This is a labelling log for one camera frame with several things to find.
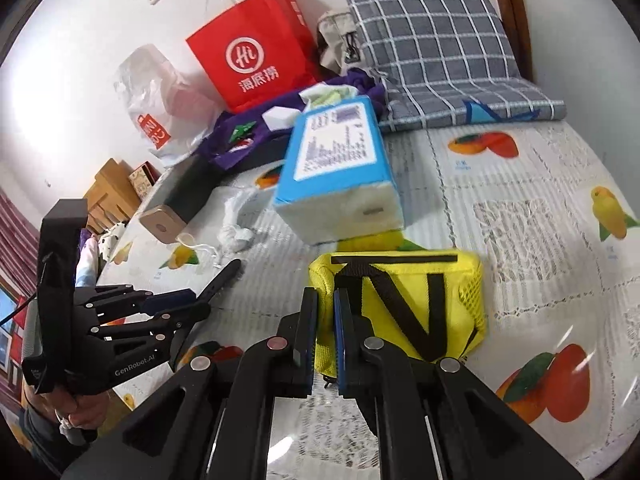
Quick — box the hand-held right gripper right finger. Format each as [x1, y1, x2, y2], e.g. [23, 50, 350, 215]
[334, 286, 586, 480]

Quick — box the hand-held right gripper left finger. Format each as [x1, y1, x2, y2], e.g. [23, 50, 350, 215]
[60, 286, 321, 480]

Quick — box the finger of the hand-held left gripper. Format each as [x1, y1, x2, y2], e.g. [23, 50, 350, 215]
[74, 284, 198, 313]
[92, 259, 243, 373]

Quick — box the yellow bag with black straps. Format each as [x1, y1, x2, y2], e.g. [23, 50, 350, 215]
[307, 249, 487, 378]

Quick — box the blue tissue pack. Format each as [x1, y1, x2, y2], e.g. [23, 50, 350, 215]
[272, 96, 405, 245]

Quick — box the mint green cloth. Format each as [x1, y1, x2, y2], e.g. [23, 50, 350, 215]
[320, 87, 358, 106]

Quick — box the purple cloth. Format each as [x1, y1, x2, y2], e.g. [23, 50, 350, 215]
[197, 67, 391, 173]

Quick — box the person's left forearm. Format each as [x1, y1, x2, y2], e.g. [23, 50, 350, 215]
[20, 400, 101, 476]

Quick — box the person's left hand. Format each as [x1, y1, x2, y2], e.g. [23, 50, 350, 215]
[35, 391, 111, 443]

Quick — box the red striped curtain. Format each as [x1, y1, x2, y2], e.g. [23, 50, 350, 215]
[0, 187, 43, 396]

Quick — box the black white plush toy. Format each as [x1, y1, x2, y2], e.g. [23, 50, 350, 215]
[97, 222, 126, 261]

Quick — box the black box with wooden end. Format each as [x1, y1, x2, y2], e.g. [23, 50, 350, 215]
[139, 152, 223, 243]

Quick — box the patterned cardboard box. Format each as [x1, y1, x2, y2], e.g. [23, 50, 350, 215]
[129, 161, 162, 201]

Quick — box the wooden nightstand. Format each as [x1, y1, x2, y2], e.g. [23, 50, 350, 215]
[82, 158, 133, 233]

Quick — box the white foam block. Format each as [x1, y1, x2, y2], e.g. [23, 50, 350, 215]
[262, 105, 299, 132]

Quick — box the white plastic bag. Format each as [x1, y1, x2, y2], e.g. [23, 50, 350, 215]
[112, 44, 221, 168]

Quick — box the red paper bag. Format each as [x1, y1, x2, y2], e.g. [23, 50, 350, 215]
[186, 0, 321, 115]

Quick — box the beige canvas bag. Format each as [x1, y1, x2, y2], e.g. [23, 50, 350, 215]
[316, 7, 363, 83]

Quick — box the grey plaid pillow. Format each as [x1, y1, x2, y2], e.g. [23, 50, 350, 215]
[344, 0, 568, 133]

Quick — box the wooden headboard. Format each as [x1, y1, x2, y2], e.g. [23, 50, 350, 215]
[485, 0, 533, 81]

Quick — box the white cable bundle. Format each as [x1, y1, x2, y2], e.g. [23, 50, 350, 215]
[172, 187, 261, 271]

